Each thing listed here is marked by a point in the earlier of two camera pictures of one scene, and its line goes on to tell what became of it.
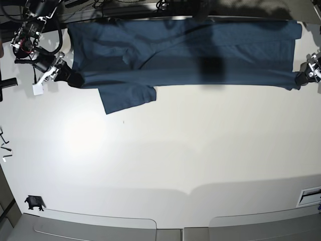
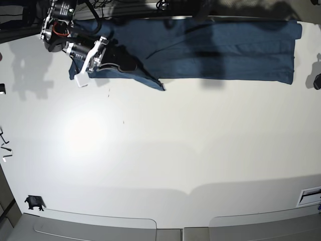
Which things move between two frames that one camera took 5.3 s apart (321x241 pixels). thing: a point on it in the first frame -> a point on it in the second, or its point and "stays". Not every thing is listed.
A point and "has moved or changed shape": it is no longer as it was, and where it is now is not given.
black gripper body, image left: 43,62 -> 81,50
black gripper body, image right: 303,78 -> 317,82
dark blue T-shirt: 126,59 has moved or changed shape
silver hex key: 7,149 stays
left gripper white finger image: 58,55 -> 117,53
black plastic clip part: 35,201 stays
